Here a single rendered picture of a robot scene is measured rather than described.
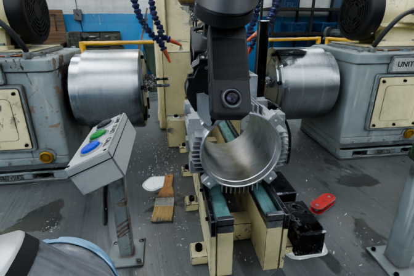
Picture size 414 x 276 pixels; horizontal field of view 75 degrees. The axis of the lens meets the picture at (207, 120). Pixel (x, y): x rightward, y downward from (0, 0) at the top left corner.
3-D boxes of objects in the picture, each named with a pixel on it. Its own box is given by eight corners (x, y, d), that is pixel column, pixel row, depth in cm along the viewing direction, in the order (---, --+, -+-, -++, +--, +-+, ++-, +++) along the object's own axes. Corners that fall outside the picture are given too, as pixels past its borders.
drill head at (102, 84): (60, 116, 100) (45, 47, 91) (159, 112, 105) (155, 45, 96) (28, 145, 77) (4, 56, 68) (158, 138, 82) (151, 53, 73)
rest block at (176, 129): (167, 141, 107) (166, 112, 103) (185, 140, 108) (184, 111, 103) (167, 148, 101) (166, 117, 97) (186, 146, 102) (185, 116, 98)
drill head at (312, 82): (234, 108, 109) (236, 44, 100) (328, 104, 114) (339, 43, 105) (253, 132, 85) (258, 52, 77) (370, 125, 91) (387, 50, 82)
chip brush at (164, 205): (161, 176, 83) (161, 174, 82) (177, 176, 83) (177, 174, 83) (150, 223, 63) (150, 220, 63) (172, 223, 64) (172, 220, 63)
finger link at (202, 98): (207, 105, 50) (212, 65, 43) (212, 130, 46) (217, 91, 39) (191, 105, 50) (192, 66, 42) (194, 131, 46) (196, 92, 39)
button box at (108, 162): (106, 146, 56) (92, 125, 54) (137, 132, 56) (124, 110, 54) (82, 197, 40) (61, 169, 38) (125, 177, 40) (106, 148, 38)
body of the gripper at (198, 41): (233, 58, 45) (247, -17, 35) (244, 95, 39) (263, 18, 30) (187, 59, 44) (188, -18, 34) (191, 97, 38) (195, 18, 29)
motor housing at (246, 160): (185, 152, 72) (183, 82, 65) (254, 148, 74) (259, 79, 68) (192, 198, 53) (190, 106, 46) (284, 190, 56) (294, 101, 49)
